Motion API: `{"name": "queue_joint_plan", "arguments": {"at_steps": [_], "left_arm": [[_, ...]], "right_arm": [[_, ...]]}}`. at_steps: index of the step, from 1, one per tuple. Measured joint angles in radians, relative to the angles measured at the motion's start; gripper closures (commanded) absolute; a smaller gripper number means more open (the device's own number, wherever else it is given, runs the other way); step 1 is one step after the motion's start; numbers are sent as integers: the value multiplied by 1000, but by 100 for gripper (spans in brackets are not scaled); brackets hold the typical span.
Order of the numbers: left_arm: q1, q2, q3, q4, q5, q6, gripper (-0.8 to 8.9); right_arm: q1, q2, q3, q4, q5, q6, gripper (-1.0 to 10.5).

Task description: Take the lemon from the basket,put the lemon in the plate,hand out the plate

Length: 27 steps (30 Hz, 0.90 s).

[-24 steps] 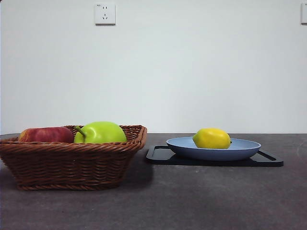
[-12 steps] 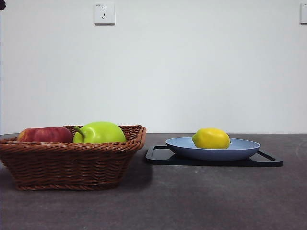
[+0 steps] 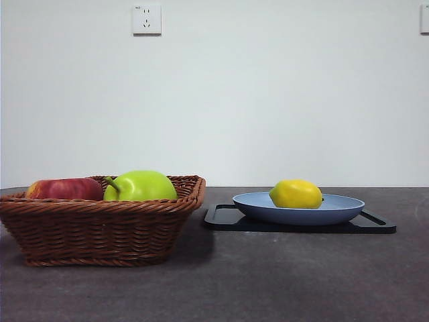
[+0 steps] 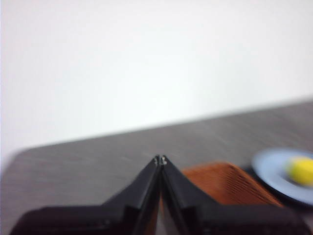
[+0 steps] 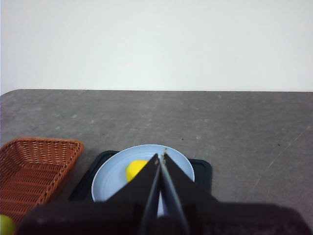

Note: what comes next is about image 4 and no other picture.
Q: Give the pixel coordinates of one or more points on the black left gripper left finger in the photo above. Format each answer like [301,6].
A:
[117,215]

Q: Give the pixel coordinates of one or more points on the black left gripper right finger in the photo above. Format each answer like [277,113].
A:
[207,218]

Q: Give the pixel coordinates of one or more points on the light blue plate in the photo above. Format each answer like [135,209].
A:
[269,166]

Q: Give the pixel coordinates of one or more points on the yellow lemon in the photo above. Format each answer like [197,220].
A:
[302,170]

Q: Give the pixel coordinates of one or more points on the brown wicker basket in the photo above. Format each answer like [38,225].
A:
[225,183]

